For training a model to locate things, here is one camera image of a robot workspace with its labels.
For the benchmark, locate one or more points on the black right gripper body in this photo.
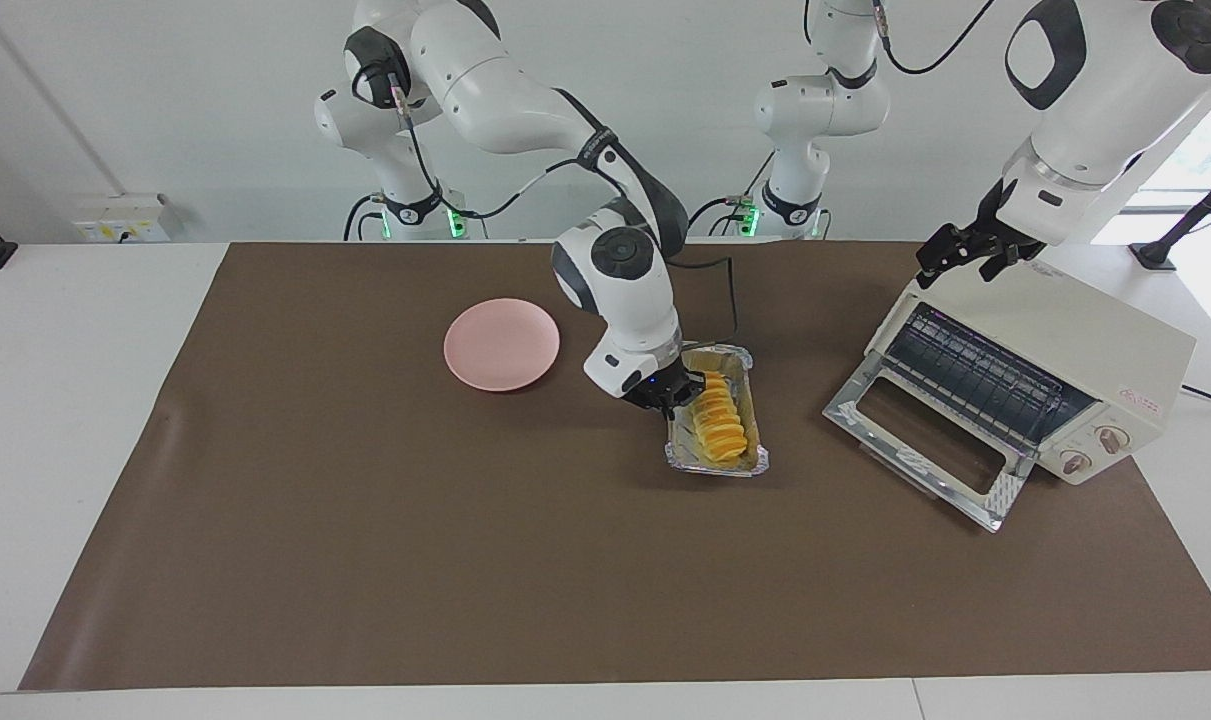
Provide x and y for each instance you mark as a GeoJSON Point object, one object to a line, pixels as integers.
{"type": "Point", "coordinates": [660, 385]}

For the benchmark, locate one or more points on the white wall power outlet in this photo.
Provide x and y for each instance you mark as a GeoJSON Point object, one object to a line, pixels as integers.
{"type": "Point", "coordinates": [120, 220]}

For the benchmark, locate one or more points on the brown table mat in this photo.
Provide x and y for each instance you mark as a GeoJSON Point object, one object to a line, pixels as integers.
{"type": "Point", "coordinates": [465, 550]}

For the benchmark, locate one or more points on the black camera stand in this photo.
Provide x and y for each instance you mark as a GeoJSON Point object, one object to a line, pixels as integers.
{"type": "Point", "coordinates": [1160, 250]}

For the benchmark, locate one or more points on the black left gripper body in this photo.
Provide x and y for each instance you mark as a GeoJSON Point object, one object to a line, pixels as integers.
{"type": "Point", "coordinates": [1000, 235]}

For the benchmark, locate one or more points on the pink round plate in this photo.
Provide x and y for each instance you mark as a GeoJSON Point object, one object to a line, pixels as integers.
{"type": "Point", "coordinates": [502, 345]}

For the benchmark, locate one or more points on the round beige oven knob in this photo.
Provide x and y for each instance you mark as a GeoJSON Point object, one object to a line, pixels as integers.
{"type": "Point", "coordinates": [1075, 462]}
{"type": "Point", "coordinates": [1113, 440]}

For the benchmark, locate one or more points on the glass oven door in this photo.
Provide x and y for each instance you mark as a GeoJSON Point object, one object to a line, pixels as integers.
{"type": "Point", "coordinates": [865, 415]}

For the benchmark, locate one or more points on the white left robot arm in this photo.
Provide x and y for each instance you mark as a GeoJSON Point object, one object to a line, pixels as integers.
{"type": "Point", "coordinates": [1095, 90]}

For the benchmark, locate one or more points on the sliced orange bread loaf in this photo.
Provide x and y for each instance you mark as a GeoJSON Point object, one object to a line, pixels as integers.
{"type": "Point", "coordinates": [720, 420]}

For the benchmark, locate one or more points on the white toaster oven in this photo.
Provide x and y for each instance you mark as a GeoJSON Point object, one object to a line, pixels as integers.
{"type": "Point", "coordinates": [1085, 330]}

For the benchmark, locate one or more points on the metal oven rack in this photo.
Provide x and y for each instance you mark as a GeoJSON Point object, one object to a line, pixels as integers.
{"type": "Point", "coordinates": [985, 375]}

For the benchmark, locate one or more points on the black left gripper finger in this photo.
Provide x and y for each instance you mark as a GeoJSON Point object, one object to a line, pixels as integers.
{"type": "Point", "coordinates": [950, 265]}
{"type": "Point", "coordinates": [940, 245]}

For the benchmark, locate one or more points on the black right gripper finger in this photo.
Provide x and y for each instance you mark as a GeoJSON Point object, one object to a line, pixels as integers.
{"type": "Point", "coordinates": [696, 385]}
{"type": "Point", "coordinates": [671, 410]}

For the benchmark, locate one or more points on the aluminium foil tray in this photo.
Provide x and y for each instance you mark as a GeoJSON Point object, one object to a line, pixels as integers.
{"type": "Point", "coordinates": [750, 400]}

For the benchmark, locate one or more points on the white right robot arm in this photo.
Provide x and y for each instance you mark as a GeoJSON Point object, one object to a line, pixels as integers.
{"type": "Point", "coordinates": [505, 90]}

